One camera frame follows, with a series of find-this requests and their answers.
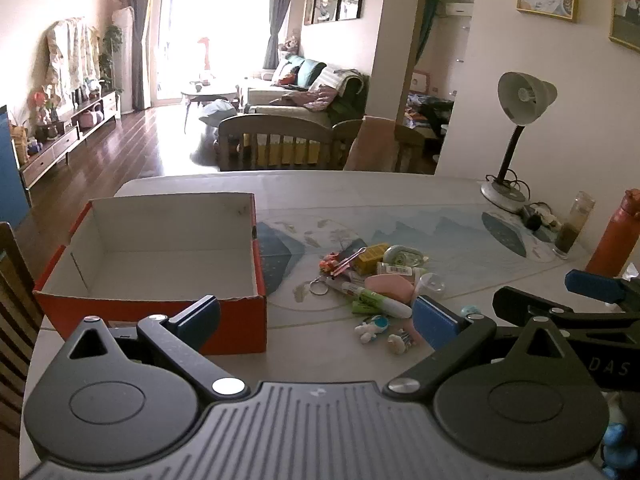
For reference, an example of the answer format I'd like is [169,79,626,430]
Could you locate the white green marker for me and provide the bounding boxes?
[326,280,414,319]

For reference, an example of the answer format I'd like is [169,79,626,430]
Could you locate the red cardboard box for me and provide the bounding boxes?
[32,192,269,356]

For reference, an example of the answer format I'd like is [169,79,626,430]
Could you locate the wooden tv cabinet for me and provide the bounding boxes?
[19,90,124,192]

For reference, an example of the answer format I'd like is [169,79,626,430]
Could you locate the white standing air conditioner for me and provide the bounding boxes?
[112,6,139,117]

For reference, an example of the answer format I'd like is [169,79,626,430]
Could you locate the white correction tape dispenser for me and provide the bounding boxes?
[382,244,427,268]

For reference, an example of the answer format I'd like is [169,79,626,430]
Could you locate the mountain print table mat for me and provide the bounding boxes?
[256,200,596,333]

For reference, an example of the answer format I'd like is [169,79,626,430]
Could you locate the yellow rectangular box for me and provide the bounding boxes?
[354,242,391,274]

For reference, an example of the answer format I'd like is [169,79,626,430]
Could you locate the slatted wooden chair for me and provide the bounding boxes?
[217,114,337,172]

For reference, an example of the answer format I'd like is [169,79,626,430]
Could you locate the small white figurine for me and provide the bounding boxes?
[387,329,416,356]

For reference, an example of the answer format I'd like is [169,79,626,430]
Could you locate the pink pen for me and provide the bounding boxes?
[330,247,369,277]

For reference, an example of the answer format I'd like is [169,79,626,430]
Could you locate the pink flower arrangement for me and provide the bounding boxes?
[29,86,60,127]

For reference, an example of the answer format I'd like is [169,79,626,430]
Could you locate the pink case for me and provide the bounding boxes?
[364,274,416,307]

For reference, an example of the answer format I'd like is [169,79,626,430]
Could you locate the blue beanbag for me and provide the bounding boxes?
[198,98,242,129]

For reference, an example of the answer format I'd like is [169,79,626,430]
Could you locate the orange bottle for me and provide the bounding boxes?
[585,189,640,279]

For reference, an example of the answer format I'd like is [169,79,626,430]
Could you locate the blue fronted black cabinet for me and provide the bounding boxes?
[0,104,32,232]

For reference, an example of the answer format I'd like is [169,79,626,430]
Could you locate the cluttered bed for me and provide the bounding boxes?
[404,67,455,142]

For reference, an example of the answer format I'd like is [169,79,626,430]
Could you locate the astronaut figurine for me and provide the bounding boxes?
[354,315,391,345]

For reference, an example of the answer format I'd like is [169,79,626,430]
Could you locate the person's right hand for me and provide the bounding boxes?
[601,421,630,480]

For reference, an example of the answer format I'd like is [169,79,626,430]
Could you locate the white desk lamp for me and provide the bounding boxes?
[480,71,559,214]

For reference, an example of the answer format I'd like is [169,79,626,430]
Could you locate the beige sofa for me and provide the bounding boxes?
[239,54,370,130]

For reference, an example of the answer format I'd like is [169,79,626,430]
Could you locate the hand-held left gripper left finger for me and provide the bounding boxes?
[65,295,249,402]

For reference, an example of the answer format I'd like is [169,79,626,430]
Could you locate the orange charm keychain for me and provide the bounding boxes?
[309,254,347,296]

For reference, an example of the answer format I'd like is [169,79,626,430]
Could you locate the dark wooden chair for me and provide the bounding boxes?
[0,221,45,438]

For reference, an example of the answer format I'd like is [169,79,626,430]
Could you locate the orange giraffe toy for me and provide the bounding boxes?
[196,36,214,79]

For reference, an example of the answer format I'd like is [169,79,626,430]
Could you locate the glass cup with dark drink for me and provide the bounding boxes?
[552,191,597,260]

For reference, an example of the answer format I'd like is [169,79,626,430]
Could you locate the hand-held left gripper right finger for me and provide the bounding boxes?
[384,295,581,402]

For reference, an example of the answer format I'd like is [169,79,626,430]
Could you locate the round coffee table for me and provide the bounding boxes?
[179,79,240,111]

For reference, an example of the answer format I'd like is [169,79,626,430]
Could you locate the pink cloth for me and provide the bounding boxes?
[344,116,401,173]

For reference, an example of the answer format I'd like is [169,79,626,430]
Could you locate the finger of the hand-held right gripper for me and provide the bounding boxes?
[565,269,640,308]
[492,286,640,333]

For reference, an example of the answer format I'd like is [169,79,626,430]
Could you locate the tall potted plant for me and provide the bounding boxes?
[97,24,126,95]

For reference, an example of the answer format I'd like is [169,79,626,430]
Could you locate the white round container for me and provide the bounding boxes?
[412,272,447,306]

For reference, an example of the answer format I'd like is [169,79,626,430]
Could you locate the grey curtain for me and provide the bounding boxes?
[130,0,154,112]
[263,0,301,69]

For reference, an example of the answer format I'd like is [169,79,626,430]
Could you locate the hanging light clothes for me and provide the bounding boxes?
[43,16,104,107]

